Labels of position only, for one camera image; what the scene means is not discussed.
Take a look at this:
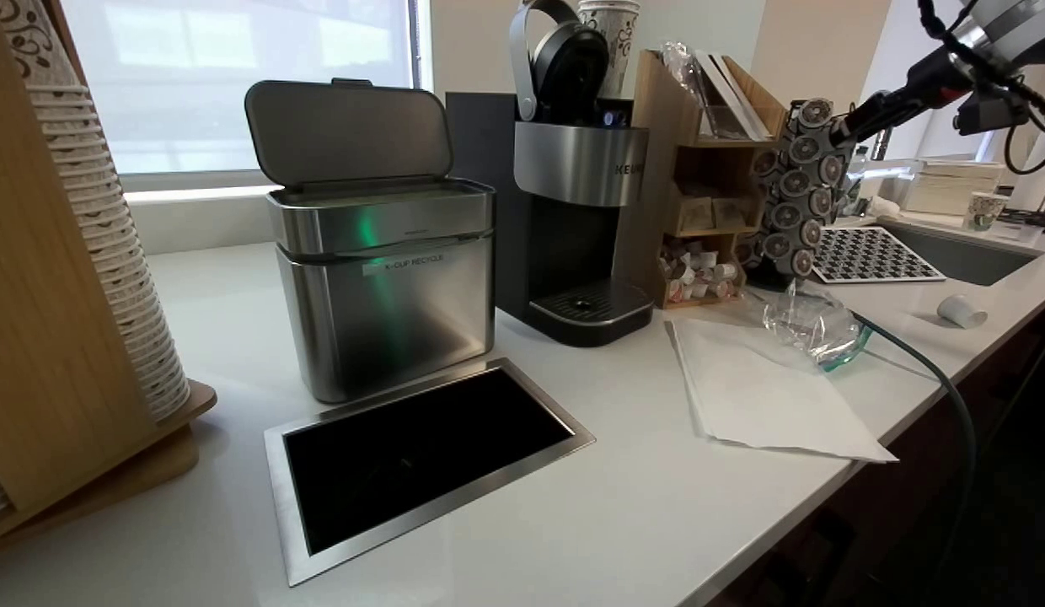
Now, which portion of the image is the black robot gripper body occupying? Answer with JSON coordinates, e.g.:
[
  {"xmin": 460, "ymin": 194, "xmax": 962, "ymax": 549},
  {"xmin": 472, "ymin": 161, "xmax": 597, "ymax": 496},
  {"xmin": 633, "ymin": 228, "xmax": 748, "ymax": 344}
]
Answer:
[{"xmin": 904, "ymin": 46, "xmax": 988, "ymax": 107}]

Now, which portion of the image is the black rotating pod rack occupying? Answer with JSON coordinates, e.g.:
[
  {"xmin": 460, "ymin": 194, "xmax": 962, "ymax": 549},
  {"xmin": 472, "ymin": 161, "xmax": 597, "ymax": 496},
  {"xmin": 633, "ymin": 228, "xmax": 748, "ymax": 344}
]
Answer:
[{"xmin": 741, "ymin": 98, "xmax": 853, "ymax": 290}]

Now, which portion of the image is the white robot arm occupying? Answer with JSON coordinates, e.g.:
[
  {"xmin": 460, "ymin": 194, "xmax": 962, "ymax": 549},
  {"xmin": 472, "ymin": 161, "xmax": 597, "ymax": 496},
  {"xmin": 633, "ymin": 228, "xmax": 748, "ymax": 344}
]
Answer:
[{"xmin": 831, "ymin": 0, "xmax": 1045, "ymax": 144}]

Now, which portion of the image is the white coffee pod lying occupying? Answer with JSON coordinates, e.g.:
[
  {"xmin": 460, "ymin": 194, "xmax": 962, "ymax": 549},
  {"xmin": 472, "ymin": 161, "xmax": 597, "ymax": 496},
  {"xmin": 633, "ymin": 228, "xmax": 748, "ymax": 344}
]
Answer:
[{"xmin": 936, "ymin": 297, "xmax": 988, "ymax": 327}]

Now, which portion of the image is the black silver coffee machine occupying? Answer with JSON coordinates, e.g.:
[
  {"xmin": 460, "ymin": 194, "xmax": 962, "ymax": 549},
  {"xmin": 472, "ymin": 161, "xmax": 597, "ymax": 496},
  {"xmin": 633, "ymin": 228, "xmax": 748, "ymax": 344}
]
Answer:
[{"xmin": 445, "ymin": 0, "xmax": 650, "ymax": 349}]

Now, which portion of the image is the white box by sink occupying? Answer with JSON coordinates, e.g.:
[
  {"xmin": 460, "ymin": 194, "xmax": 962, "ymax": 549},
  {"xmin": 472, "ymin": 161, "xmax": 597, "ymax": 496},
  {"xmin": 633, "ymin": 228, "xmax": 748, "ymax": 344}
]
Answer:
[{"xmin": 900, "ymin": 161, "xmax": 1006, "ymax": 215}]

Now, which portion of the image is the checkerboard calibration board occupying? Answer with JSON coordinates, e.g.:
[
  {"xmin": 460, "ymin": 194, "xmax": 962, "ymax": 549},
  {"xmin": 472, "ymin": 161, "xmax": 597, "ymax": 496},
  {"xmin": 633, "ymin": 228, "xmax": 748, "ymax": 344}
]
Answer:
[{"xmin": 816, "ymin": 227, "xmax": 944, "ymax": 286}]

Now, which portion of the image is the wooden condiment organizer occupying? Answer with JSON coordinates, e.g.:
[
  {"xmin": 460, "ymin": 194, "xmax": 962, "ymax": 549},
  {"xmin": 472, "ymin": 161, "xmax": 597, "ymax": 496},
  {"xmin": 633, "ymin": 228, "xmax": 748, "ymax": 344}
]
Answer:
[{"xmin": 613, "ymin": 52, "xmax": 787, "ymax": 306}]

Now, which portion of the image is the clear glass bowl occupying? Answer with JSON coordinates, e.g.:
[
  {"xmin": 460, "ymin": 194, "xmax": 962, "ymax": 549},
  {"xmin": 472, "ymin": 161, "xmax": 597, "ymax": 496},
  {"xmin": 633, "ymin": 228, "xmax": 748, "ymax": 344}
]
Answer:
[{"xmin": 763, "ymin": 281, "xmax": 871, "ymax": 370}]

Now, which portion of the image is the patterned paper cup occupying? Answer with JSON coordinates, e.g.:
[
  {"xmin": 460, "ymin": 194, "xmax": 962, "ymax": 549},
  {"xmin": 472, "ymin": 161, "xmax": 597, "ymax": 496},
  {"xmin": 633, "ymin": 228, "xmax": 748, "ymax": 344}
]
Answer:
[{"xmin": 580, "ymin": 0, "xmax": 641, "ymax": 98}]

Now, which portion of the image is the white paper sheet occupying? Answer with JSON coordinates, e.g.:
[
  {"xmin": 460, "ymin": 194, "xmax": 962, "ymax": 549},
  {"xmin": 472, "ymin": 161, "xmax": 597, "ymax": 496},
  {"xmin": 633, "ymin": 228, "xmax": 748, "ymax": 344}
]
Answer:
[{"xmin": 667, "ymin": 319, "xmax": 892, "ymax": 461}]

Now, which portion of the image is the stainless steel trash bin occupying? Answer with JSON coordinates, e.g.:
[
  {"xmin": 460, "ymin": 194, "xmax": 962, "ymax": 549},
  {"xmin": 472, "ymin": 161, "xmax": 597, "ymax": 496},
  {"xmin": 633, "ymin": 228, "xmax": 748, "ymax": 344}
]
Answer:
[{"xmin": 242, "ymin": 82, "xmax": 494, "ymax": 404}]

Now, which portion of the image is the steel framed counter opening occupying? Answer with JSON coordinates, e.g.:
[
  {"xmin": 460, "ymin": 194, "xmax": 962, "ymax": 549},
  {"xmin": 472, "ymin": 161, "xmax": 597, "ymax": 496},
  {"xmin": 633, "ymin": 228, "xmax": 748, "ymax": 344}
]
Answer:
[{"xmin": 262, "ymin": 358, "xmax": 591, "ymax": 587}]

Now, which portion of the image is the stack of paper cups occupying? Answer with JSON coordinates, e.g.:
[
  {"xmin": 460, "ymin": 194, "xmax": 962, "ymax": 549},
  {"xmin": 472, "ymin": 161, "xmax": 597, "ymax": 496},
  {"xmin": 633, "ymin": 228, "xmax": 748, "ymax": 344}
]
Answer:
[{"xmin": 0, "ymin": 0, "xmax": 191, "ymax": 421}]

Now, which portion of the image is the wooden cup dispenser stand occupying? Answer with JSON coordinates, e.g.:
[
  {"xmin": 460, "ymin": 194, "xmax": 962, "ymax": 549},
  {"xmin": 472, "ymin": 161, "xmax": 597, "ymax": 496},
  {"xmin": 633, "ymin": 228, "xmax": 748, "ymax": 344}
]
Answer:
[{"xmin": 0, "ymin": 0, "xmax": 216, "ymax": 549}]

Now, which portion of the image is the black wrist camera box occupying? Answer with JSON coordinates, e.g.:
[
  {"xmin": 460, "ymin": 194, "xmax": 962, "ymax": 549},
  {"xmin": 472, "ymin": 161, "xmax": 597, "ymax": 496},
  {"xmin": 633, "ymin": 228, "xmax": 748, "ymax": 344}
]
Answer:
[{"xmin": 954, "ymin": 91, "xmax": 1030, "ymax": 135}]

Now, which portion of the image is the dark green cable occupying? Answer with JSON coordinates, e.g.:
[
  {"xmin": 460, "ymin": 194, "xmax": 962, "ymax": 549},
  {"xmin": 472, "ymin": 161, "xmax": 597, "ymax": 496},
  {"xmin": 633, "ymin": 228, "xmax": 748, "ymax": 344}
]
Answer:
[{"xmin": 845, "ymin": 310, "xmax": 980, "ymax": 498}]

